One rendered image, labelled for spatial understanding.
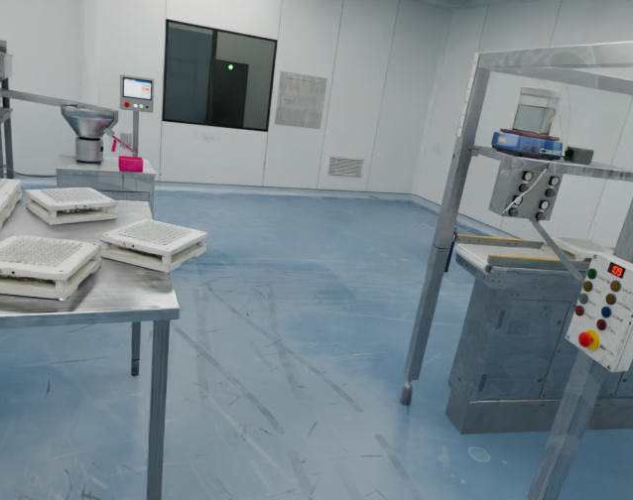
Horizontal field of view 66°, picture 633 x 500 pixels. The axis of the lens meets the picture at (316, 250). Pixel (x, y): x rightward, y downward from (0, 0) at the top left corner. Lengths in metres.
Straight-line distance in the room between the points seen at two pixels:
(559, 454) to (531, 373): 0.91
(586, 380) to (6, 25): 6.05
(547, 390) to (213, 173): 5.08
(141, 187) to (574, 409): 2.97
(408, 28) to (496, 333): 5.91
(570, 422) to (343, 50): 6.13
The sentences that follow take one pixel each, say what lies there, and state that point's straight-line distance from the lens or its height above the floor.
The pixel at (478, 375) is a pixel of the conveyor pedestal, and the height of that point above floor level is 0.34.
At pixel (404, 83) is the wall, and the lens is 7.67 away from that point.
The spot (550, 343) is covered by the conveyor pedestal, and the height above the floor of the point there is 0.51.
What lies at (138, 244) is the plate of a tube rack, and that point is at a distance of 1.56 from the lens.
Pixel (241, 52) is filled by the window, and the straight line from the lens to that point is 6.62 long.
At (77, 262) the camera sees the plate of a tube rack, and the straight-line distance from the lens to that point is 1.42.
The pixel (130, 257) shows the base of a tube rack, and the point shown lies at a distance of 1.59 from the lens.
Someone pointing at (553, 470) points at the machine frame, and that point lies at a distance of 1.75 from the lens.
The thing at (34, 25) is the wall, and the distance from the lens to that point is 6.39.
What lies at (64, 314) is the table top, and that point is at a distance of 1.31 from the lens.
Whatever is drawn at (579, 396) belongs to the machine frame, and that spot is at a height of 0.76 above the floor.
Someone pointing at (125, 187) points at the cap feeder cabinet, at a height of 0.65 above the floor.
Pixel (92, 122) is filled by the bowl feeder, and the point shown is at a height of 1.05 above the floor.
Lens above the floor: 1.47
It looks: 18 degrees down
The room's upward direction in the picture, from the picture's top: 8 degrees clockwise
